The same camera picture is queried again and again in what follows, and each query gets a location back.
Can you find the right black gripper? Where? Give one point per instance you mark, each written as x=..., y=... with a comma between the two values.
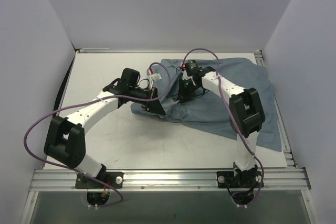
x=185, y=93

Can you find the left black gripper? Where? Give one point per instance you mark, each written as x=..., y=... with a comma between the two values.
x=151, y=99

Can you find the blue-grey pillowcase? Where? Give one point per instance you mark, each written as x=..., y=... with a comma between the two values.
x=207, y=112

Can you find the white pillow yellow edge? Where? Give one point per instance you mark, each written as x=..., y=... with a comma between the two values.
x=173, y=102

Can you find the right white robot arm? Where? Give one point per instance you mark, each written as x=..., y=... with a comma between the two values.
x=245, y=112

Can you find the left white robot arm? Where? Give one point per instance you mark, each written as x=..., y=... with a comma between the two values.
x=65, y=141

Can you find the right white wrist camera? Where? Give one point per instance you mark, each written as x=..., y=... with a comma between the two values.
x=188, y=79

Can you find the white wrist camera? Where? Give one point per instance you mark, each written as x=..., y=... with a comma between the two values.
x=188, y=79
x=154, y=77

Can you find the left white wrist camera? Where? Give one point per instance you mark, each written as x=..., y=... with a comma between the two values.
x=154, y=77

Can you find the back aluminium rail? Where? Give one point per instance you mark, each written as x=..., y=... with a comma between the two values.
x=93, y=50

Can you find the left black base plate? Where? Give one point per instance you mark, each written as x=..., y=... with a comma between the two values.
x=102, y=181

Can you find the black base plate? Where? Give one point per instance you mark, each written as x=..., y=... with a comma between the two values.
x=235, y=178
x=102, y=181

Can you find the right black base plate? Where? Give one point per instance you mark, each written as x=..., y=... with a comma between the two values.
x=235, y=178

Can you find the front aluminium rail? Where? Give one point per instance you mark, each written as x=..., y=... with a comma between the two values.
x=168, y=180

